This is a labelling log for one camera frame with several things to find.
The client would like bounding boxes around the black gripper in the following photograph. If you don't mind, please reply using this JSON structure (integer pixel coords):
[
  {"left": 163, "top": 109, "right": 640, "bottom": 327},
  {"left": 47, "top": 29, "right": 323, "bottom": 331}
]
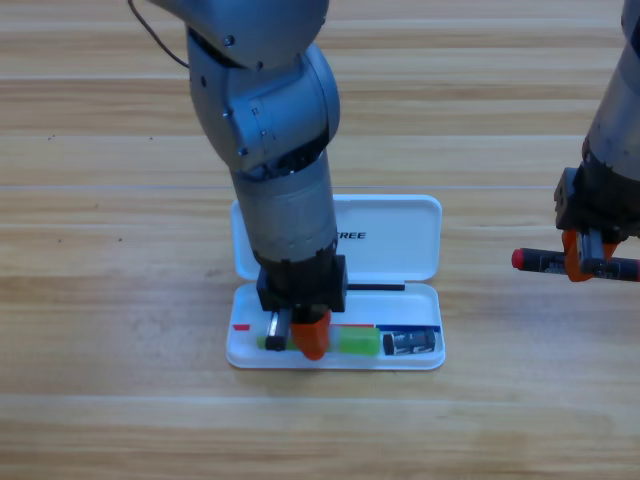
[
  {"left": 552, "top": 157, "right": 640, "bottom": 284},
  {"left": 255, "top": 253, "right": 349, "bottom": 362}
]

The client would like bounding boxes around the white Unitree pencil case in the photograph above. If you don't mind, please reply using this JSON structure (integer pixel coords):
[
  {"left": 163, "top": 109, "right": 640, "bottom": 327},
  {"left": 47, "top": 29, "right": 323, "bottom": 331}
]
[{"left": 225, "top": 193, "right": 447, "bottom": 372}]

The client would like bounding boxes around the thin arm cable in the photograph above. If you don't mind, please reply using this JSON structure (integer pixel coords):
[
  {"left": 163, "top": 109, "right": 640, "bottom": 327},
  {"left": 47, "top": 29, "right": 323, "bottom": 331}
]
[{"left": 126, "top": 0, "right": 192, "bottom": 69}]

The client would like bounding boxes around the black marker with red cap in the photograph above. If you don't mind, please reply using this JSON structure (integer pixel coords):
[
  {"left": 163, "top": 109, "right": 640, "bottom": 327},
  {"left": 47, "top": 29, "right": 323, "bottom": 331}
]
[{"left": 510, "top": 246, "right": 640, "bottom": 283}]

